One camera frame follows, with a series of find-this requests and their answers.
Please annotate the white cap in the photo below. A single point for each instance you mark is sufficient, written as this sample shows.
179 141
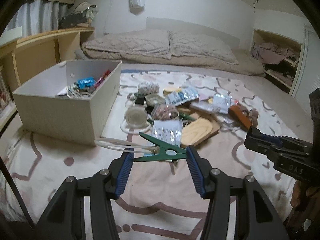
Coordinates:
84 6

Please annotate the brown leather case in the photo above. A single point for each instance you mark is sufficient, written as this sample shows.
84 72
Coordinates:
243 116

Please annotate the green clothes peg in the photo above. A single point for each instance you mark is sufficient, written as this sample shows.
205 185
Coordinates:
163 151

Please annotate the right hand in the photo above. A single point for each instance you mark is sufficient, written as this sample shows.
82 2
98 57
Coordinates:
305 207

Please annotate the white storage box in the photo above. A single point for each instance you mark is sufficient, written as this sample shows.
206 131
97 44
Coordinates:
48 106

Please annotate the beige quilted duvet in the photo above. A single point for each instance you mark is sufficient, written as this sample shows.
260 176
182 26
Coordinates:
156 46

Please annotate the blue snack packet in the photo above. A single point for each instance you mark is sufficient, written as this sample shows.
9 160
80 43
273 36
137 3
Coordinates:
86 82

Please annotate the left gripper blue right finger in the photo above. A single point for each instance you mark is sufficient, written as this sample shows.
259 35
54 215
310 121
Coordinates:
194 162

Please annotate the clothes pile in alcove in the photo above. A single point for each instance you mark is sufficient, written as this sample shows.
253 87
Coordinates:
280 62

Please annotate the black bag on shelf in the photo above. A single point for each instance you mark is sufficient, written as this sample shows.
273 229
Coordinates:
73 20

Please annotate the crumpled white tissue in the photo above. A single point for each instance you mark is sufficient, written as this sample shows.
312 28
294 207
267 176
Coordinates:
147 88

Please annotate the oval wooden board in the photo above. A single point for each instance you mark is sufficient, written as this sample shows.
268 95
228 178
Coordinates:
198 131

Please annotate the small wooden oval box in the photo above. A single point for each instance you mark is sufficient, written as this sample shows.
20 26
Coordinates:
168 90

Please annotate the silver foil sachet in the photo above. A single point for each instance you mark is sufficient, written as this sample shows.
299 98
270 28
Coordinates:
223 102

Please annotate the white leaflet packet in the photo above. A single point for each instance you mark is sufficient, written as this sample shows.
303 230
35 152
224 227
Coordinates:
169 131

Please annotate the round clear plastic lid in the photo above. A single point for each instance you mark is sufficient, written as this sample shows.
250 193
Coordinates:
135 121

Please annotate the grey curtain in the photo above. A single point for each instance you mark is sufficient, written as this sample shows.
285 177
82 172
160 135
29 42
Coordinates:
37 17

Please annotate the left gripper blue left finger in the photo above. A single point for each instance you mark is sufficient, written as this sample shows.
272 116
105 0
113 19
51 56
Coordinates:
122 170

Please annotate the cartoon bear blanket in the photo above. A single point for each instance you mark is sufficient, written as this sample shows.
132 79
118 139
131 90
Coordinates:
160 201

